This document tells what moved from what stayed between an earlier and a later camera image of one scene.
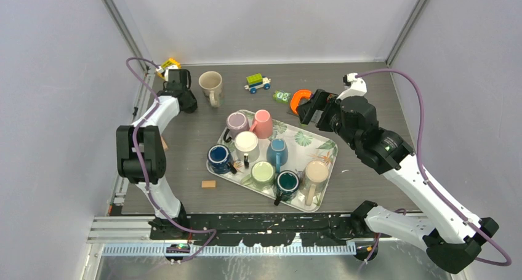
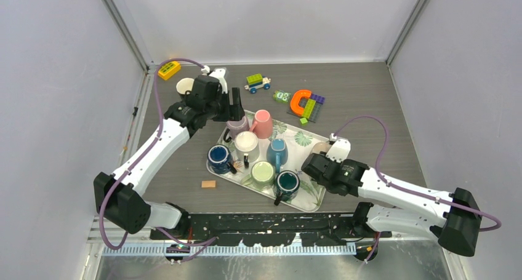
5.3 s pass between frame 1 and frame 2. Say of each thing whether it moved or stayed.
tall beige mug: moved
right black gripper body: moved
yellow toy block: stayed
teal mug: stayed
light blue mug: stayed
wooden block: stayed
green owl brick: stayed
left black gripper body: moved
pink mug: stayed
